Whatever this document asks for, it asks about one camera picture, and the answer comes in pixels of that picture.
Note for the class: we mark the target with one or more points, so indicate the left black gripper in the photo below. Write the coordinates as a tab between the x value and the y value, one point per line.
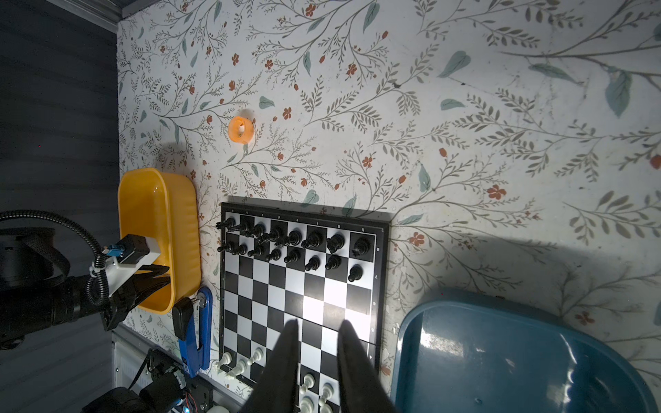
140	286

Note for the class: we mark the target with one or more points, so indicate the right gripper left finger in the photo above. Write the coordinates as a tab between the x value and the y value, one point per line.
278	388

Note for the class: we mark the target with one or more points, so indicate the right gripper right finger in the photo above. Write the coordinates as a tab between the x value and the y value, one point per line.
360	388

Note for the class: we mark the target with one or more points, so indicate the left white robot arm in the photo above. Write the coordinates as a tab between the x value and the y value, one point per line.
38	290

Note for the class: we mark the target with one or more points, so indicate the blue stapler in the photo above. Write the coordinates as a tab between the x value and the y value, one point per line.
192	321

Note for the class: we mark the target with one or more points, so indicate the teal plastic tray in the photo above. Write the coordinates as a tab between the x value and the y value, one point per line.
453	356

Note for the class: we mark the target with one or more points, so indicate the yellow plastic tray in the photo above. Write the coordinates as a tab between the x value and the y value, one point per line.
164	206

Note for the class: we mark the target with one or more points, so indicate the black white chessboard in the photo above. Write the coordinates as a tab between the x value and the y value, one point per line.
317	270

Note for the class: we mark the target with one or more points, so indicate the orange tape roll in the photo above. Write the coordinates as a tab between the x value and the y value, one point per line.
241	130

